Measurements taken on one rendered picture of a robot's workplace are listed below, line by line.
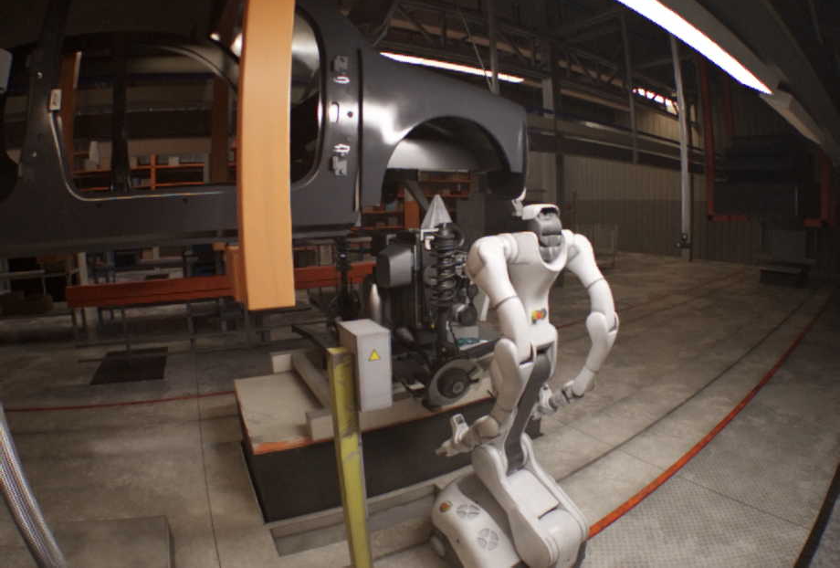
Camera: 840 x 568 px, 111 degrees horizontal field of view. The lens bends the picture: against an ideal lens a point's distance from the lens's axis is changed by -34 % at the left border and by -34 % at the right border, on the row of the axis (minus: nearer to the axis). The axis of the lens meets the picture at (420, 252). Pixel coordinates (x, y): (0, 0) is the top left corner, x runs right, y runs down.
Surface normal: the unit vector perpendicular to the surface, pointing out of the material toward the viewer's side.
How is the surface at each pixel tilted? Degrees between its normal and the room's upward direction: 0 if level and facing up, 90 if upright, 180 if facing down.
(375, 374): 90
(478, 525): 38
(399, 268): 90
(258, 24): 90
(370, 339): 90
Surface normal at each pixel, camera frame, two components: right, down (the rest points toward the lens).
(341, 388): 0.49, 0.08
